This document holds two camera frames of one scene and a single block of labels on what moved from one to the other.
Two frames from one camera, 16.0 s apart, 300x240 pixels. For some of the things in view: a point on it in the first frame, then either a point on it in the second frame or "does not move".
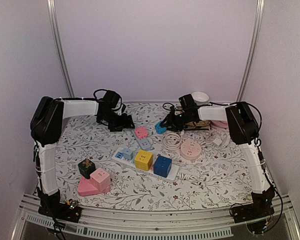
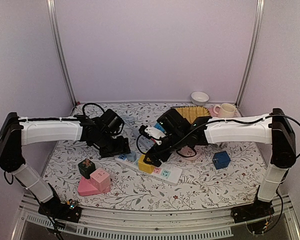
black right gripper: [171, 121] -> [155, 162]
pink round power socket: [190, 150] does not move
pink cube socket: [101, 180] does not move
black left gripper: [126, 123] -> [122, 148]
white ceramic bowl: [200, 98] does not move
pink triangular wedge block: [86, 187] does not move
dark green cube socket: [85, 167] does not move
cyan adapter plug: [160, 130] does not move
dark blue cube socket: [162, 166] -> [221, 160]
